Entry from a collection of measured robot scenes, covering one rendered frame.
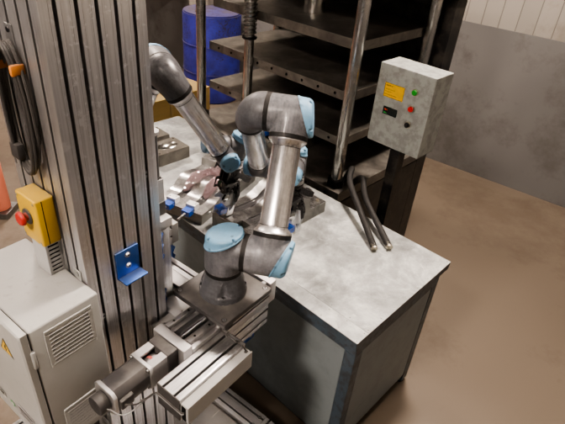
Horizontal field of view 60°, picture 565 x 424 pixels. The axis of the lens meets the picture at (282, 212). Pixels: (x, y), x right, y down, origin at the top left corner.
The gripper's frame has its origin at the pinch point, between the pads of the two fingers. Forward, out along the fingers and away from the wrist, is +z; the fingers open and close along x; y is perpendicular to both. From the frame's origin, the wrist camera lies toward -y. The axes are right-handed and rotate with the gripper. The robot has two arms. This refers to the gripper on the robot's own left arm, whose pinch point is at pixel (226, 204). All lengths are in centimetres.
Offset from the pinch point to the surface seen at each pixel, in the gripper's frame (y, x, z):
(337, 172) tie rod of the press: -72, 6, -5
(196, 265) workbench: -2.2, -10.9, 45.8
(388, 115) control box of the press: -80, 17, -43
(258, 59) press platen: -74, -69, -36
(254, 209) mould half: -13.1, 5.4, 3.4
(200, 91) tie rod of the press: -72, -110, 2
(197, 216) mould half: 5.0, -11.0, 13.1
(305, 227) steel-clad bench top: -31.5, 23.4, 6.8
